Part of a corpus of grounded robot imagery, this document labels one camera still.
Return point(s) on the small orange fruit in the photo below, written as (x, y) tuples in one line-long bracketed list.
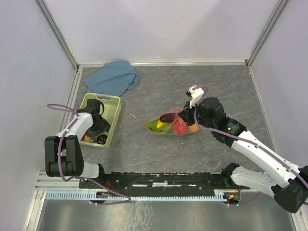
[(86, 139)]

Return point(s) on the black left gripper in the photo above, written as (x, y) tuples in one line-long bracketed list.
[(105, 126)]

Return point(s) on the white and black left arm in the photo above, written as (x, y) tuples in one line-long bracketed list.
[(63, 156)]

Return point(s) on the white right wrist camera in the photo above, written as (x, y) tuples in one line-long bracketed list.
[(196, 93)]

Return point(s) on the clear zip top bag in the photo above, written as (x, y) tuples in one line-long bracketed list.
[(170, 130)]

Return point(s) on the blue cloth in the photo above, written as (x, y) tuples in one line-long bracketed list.
[(113, 78)]

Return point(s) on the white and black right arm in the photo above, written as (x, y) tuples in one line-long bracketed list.
[(286, 182)]

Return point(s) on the red apple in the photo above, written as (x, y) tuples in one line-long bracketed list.
[(179, 127)]

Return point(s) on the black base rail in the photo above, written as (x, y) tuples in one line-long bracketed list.
[(168, 184)]

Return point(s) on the orange peach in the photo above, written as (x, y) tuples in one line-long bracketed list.
[(193, 128)]

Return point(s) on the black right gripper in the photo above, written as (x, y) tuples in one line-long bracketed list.
[(186, 113)]

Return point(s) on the purple eggplant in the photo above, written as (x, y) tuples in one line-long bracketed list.
[(168, 117)]

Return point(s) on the green lettuce leaves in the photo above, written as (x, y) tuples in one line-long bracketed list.
[(151, 126)]

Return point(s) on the yellow banana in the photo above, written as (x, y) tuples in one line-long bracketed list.
[(160, 124)]

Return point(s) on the pale green perforated basket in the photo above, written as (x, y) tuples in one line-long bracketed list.
[(112, 105)]

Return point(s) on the dark purple fruit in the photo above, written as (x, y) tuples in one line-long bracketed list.
[(102, 139)]

